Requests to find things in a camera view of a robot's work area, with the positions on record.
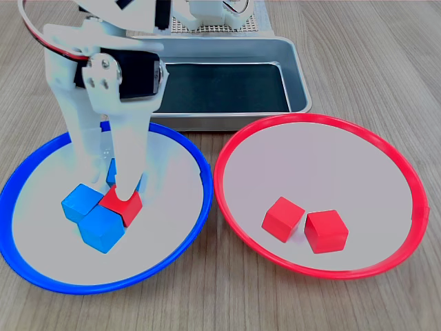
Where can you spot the pale perforated base plate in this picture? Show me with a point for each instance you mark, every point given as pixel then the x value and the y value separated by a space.
pixel 213 29

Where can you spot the steel tray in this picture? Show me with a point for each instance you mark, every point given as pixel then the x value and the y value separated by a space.
pixel 296 76

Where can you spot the red-rimmed white plate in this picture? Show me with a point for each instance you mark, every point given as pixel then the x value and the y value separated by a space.
pixel 310 155

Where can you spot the grey cloth mat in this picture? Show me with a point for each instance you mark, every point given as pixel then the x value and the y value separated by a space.
pixel 265 20

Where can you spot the red cube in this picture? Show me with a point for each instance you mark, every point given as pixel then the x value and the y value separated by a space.
pixel 325 232
pixel 128 212
pixel 282 219

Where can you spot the blue-rimmed white plate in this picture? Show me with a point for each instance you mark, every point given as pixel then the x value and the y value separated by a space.
pixel 165 224

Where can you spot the blue cube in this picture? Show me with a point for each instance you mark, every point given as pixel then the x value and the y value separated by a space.
pixel 77 203
pixel 111 174
pixel 101 231

